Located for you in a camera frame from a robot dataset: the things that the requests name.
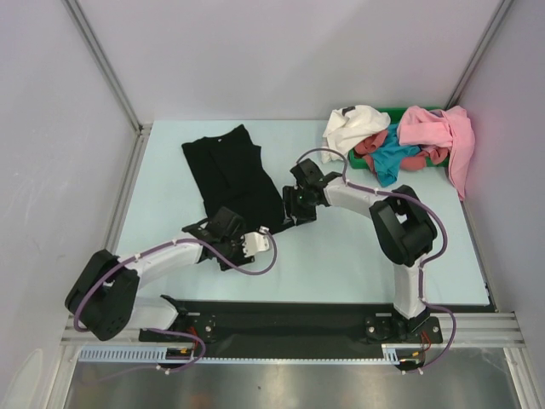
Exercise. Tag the pink t shirt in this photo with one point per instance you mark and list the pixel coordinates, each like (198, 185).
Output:
(451, 129)

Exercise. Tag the white t shirt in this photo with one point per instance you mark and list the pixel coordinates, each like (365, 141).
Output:
(348, 126)

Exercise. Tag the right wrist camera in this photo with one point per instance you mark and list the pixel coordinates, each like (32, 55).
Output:
(308, 175)

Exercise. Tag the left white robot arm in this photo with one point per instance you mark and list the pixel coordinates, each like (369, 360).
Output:
(104, 298)

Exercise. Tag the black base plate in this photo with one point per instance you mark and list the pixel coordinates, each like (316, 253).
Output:
(290, 347)

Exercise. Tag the aluminium frame post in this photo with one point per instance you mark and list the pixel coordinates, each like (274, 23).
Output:
(97, 52)
(492, 28)

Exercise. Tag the green plastic bin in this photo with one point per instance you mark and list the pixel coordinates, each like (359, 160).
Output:
(395, 114)

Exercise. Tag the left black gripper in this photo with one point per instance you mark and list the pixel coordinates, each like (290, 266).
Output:
(239, 259)

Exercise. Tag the aluminium front rail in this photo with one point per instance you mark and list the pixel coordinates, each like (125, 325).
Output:
(469, 330)

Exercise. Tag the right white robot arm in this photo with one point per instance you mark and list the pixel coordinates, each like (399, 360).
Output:
(403, 228)

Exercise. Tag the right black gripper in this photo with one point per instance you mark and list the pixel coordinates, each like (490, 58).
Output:
(292, 210)

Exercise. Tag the teal t shirt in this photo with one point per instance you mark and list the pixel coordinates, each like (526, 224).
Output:
(387, 158)

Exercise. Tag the aluminium frame post right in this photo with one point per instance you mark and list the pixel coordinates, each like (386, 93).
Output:
(492, 28)

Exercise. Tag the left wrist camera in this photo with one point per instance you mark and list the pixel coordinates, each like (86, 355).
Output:
(256, 242)

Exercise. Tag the aluminium frame post left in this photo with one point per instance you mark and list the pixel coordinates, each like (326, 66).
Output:
(97, 52)

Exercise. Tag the black t shirt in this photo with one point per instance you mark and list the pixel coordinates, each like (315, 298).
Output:
(229, 173)

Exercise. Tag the white slotted cable duct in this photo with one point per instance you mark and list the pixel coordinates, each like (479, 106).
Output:
(157, 355)

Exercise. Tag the dusty red t shirt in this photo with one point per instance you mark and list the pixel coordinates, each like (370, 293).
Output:
(428, 156)

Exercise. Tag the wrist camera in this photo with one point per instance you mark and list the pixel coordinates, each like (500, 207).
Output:
(256, 242)
(308, 175)

